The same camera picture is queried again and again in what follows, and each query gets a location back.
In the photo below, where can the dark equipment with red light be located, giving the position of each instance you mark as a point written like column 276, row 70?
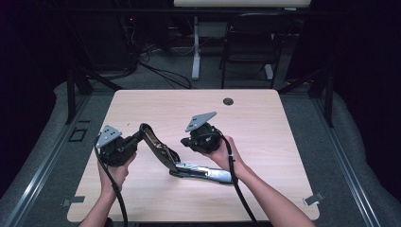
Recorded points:
column 107, row 41

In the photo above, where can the grey tape piece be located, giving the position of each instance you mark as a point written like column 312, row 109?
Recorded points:
column 313, row 198
column 74, row 200

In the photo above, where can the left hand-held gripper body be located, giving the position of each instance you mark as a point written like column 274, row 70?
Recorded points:
column 115, row 151

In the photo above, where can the black tape square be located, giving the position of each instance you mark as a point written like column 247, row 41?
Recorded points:
column 70, row 138

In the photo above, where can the person's right hand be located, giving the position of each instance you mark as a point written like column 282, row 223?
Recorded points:
column 228, row 159

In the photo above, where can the black seat cushion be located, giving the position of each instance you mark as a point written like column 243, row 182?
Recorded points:
column 109, row 223

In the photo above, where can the black folding chair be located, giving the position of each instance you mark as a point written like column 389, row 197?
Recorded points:
column 252, row 47

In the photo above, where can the short black tape strip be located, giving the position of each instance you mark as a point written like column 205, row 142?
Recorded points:
column 83, row 121

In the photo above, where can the black metal stand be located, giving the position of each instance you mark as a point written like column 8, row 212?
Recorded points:
column 329, row 101
column 71, row 97

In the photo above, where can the aluminium floor rail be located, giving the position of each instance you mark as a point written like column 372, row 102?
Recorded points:
column 350, row 170
column 41, row 170

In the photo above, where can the black stapler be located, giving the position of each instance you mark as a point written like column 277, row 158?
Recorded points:
column 195, row 170

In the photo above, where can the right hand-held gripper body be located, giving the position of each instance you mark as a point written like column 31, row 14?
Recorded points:
column 205, row 138

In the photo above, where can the white standing desk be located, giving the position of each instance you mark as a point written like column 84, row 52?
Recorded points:
column 196, row 47

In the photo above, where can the person's left hand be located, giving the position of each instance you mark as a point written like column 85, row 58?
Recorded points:
column 116, row 176

